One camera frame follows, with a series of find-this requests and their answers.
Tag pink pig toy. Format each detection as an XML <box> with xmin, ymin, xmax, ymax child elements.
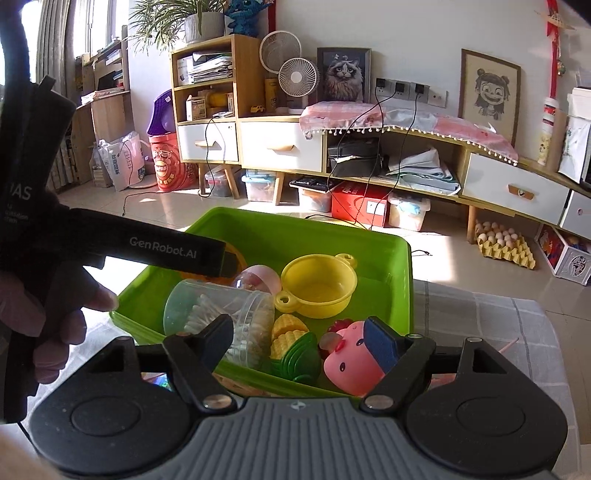
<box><xmin>318</xmin><ymin>319</ymin><xmax>385</xmax><ymax>397</ymax></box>

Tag person's left hand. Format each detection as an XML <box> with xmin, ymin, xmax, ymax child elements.
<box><xmin>1</xmin><ymin>262</ymin><xmax>118</xmax><ymax>384</ymax></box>

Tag clear cotton swab jar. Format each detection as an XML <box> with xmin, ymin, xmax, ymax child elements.
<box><xmin>163</xmin><ymin>279</ymin><xmax>274</xmax><ymax>369</ymax></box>

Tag grey checked blanket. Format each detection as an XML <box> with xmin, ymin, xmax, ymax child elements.
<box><xmin>29</xmin><ymin>282</ymin><xmax>569</xmax><ymax>479</ymax></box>

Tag yellow toy corn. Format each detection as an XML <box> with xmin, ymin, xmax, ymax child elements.
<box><xmin>270</xmin><ymin>314</ymin><xmax>310</xmax><ymax>360</ymax></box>

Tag orange toy bowl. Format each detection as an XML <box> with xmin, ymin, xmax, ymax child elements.
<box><xmin>179</xmin><ymin>243</ymin><xmax>247</xmax><ymax>286</ymax></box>

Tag green toy leaf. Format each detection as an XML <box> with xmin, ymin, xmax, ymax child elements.
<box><xmin>270</xmin><ymin>332</ymin><xmax>322</xmax><ymax>385</ymax></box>

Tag yellow toy pot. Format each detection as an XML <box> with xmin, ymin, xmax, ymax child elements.
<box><xmin>274</xmin><ymin>253</ymin><xmax>358</xmax><ymax>319</ymax></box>

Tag white shopping bag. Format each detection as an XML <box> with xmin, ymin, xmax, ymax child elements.
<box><xmin>98</xmin><ymin>131</ymin><xmax>145</xmax><ymax>191</ymax></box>

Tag yellow egg tray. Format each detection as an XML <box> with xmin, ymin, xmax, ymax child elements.
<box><xmin>474</xmin><ymin>221</ymin><xmax>537</xmax><ymax>270</ymax></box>

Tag clear storage box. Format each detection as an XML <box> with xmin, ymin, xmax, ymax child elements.
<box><xmin>388</xmin><ymin>192</ymin><xmax>431</xmax><ymax>232</ymax></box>

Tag red patterned bag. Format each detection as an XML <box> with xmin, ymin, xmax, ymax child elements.
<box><xmin>149</xmin><ymin>133</ymin><xmax>197</xmax><ymax>192</ymax></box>

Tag red cardboard box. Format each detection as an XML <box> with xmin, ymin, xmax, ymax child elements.
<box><xmin>331</xmin><ymin>181</ymin><xmax>391</xmax><ymax>227</ymax></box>

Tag purple plastic chair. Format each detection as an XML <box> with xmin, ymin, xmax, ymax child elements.
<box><xmin>146</xmin><ymin>90</ymin><xmax>176</xmax><ymax>136</ymax></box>

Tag wooden tv cabinet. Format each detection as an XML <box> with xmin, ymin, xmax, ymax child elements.
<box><xmin>238</xmin><ymin>116</ymin><xmax>590</xmax><ymax>237</ymax></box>

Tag folded light cloths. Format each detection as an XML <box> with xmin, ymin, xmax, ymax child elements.
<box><xmin>385</xmin><ymin>147</ymin><xmax>461</xmax><ymax>195</ymax></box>

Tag white toy crate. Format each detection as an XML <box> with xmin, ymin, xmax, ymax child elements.
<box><xmin>535</xmin><ymin>224</ymin><xmax>591</xmax><ymax>286</ymax></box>

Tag black printer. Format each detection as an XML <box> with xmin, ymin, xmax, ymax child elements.
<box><xmin>328</xmin><ymin>138</ymin><xmax>384</xmax><ymax>177</ymax></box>

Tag wooden shelf unit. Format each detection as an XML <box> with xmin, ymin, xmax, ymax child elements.
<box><xmin>171</xmin><ymin>35</ymin><xmax>264</xmax><ymax>198</ymax></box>

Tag potted spider plant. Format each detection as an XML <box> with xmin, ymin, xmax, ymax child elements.
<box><xmin>128</xmin><ymin>0</ymin><xmax>228</xmax><ymax>50</ymax></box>

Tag pink lace cloth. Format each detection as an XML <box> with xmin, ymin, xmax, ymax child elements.
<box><xmin>300</xmin><ymin>101</ymin><xmax>519</xmax><ymax>166</ymax></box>

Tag framed girl drawing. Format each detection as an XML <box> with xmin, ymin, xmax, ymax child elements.
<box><xmin>459</xmin><ymin>49</ymin><xmax>522</xmax><ymax>146</ymax></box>

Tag framed cat picture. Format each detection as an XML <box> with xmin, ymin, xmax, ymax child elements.
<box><xmin>317</xmin><ymin>47</ymin><xmax>372</xmax><ymax>103</ymax></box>

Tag white fan front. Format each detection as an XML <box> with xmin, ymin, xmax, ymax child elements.
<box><xmin>277</xmin><ymin>57</ymin><xmax>318</xmax><ymax>98</ymax></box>

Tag white fan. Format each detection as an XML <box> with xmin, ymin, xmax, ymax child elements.
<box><xmin>277</xmin><ymin>57</ymin><xmax>318</xmax><ymax>98</ymax></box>
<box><xmin>259</xmin><ymin>30</ymin><xmax>301</xmax><ymax>74</ymax></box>

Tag blue stitch plush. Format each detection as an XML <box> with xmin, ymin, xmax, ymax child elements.
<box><xmin>225</xmin><ymin>0</ymin><xmax>273</xmax><ymax>38</ymax></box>

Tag white fan rear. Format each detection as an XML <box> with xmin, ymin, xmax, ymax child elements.
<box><xmin>259</xmin><ymin>30</ymin><xmax>301</xmax><ymax>74</ymax></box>

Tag red hanging ornament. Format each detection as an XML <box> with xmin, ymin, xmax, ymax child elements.
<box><xmin>540</xmin><ymin>0</ymin><xmax>573</xmax><ymax>115</ymax></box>

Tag black power cable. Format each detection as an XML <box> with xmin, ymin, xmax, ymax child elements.
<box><xmin>303</xmin><ymin>85</ymin><xmax>433</xmax><ymax>257</ymax></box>

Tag wall power strip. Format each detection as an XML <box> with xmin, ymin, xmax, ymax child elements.
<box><xmin>375</xmin><ymin>77</ymin><xmax>449</xmax><ymax>109</ymax></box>

